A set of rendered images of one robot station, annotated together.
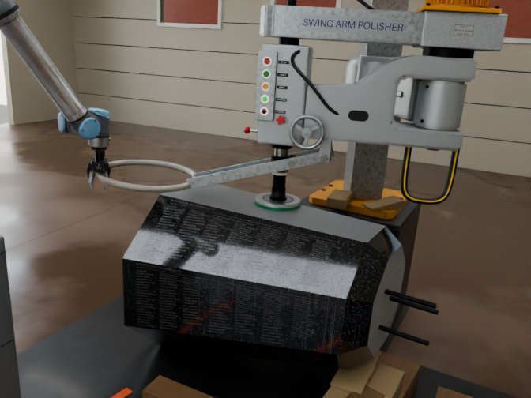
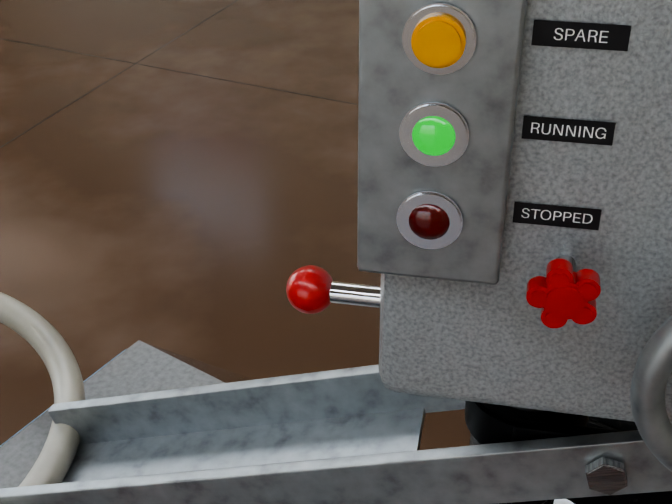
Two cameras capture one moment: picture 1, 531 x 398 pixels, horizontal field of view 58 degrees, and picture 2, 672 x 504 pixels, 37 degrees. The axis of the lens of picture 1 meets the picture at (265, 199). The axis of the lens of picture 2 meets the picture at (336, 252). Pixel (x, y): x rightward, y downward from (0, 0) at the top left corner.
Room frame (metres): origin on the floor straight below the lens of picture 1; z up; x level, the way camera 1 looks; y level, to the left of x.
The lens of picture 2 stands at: (1.59, 0.06, 1.58)
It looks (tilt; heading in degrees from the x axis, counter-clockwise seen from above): 33 degrees down; 3
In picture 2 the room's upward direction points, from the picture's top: straight up
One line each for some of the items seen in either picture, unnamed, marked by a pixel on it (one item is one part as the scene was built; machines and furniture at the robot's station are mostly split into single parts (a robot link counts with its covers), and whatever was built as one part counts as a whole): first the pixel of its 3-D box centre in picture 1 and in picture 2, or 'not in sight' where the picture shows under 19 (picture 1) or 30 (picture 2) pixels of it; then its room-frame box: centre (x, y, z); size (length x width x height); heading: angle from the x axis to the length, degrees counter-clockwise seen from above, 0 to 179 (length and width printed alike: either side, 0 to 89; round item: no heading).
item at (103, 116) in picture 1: (98, 122); not in sight; (2.15, 0.77, 1.20); 0.10 x 0.09 x 0.12; 134
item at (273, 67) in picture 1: (265, 86); (442, 28); (2.07, 0.03, 1.41); 0.08 x 0.03 x 0.28; 82
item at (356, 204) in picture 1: (361, 197); not in sight; (2.71, -0.56, 0.76); 0.49 x 0.49 x 0.05; 63
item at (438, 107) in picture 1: (438, 103); not in sight; (2.08, -0.71, 1.38); 0.19 x 0.19 x 0.20
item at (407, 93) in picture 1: (391, 89); not in sight; (2.51, -0.61, 1.40); 0.74 x 0.34 x 0.25; 13
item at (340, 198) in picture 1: (339, 198); not in sight; (2.51, -0.40, 0.81); 0.20 x 0.10 x 0.05; 161
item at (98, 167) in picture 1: (99, 159); not in sight; (2.15, 0.78, 1.03); 0.09 x 0.08 x 0.12; 22
